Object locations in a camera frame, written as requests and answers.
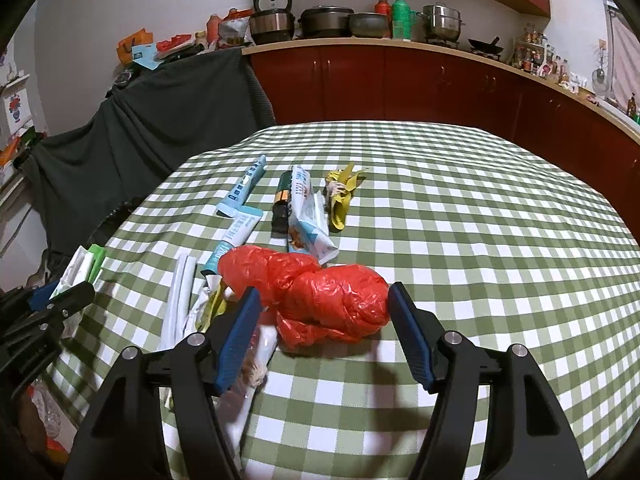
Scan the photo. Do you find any black wok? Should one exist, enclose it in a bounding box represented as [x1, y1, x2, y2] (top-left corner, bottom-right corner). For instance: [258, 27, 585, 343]
[467, 35, 506, 56]

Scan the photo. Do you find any green white checkered tablecloth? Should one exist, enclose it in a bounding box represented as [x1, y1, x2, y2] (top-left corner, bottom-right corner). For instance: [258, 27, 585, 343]
[44, 120, 640, 480]

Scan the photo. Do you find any flower vase wall picture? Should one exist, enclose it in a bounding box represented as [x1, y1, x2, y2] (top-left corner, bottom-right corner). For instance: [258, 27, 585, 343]
[4, 87, 34, 126]

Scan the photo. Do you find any group of condiment bottles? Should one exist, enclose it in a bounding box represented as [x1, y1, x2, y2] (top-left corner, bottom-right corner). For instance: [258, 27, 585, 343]
[510, 24, 577, 87]

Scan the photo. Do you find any blue toothpaste tube upper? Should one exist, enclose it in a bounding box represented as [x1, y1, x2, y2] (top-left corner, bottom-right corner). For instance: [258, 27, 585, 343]
[215, 155, 266, 218]

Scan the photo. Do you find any blue toothpaste tube lower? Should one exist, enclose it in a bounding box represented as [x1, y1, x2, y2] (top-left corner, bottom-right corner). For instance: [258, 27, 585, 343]
[201, 208, 264, 277]

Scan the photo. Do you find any red plastic bag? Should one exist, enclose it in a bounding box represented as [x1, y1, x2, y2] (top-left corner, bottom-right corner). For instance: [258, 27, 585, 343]
[219, 246, 392, 357]

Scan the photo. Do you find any blue toothpaste tube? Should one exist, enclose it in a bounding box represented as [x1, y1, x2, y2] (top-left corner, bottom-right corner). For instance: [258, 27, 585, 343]
[201, 208, 264, 277]
[215, 155, 266, 218]

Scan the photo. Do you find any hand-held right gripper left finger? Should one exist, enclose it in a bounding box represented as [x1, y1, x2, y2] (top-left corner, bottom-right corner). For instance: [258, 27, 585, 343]
[62, 287, 263, 480]

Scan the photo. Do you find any large white blue packet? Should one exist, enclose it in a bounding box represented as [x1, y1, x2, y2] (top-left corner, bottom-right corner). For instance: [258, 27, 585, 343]
[286, 165, 338, 264]

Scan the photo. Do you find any white paper wrapper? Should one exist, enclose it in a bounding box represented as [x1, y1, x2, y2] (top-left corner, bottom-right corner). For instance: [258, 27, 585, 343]
[156, 254, 199, 352]

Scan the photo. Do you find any orange paper bag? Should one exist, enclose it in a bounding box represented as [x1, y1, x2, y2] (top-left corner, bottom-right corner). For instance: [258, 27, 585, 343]
[116, 29, 154, 64]

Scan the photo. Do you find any yellow green wrapper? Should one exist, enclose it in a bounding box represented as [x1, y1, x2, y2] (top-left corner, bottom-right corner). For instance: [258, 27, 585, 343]
[194, 280, 237, 333]

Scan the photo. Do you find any red plastic item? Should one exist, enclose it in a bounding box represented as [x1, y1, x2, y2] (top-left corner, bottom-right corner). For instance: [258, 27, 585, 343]
[155, 33, 194, 54]

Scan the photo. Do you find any printed snack bag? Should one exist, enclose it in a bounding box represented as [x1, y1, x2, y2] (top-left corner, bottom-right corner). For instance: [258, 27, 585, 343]
[217, 16, 251, 49]

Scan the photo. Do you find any dark green cloth cover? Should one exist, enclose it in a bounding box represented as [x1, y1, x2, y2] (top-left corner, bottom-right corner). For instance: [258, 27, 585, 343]
[21, 49, 277, 263]

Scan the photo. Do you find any white green packet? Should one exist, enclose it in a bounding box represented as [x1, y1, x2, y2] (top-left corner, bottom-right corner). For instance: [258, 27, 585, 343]
[49, 244, 109, 307]

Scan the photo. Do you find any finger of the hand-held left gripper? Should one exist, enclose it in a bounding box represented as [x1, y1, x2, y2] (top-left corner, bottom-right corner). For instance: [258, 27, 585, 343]
[0, 282, 59, 317]
[0, 281, 96, 358]

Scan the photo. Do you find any grey metal basin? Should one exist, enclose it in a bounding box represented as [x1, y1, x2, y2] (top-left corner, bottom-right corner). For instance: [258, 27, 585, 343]
[347, 12, 394, 39]

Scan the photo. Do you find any green thermos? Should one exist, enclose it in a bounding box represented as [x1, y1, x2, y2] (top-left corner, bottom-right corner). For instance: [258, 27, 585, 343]
[391, 0, 417, 41]

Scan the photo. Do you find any red kitchen base cabinet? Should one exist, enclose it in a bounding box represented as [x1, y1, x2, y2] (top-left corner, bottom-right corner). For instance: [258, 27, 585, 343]
[242, 40, 640, 196]

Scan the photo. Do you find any teal flat packet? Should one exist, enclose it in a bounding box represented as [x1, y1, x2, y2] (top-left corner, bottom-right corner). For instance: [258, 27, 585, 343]
[132, 45, 167, 69]

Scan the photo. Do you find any black lidded pot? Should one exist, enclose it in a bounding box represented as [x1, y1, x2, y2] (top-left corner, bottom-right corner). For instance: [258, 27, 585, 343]
[298, 5, 355, 39]

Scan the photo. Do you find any clear white plastic wrapper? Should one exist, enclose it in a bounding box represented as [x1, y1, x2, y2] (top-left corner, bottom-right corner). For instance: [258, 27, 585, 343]
[220, 324, 279, 398]

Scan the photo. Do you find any steel rice cooker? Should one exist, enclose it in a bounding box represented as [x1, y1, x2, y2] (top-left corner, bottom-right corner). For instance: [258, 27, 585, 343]
[248, 0, 296, 45]

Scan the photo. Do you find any black gold battery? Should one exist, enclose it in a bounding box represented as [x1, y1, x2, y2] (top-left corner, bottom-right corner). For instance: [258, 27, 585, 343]
[271, 170, 297, 234]

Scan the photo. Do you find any steel steamer pot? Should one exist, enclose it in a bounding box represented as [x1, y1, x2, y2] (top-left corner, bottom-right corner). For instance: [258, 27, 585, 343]
[418, 2, 467, 44]

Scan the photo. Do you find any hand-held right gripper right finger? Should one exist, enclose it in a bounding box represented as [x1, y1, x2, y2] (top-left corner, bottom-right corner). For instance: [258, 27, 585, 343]
[387, 281, 588, 480]

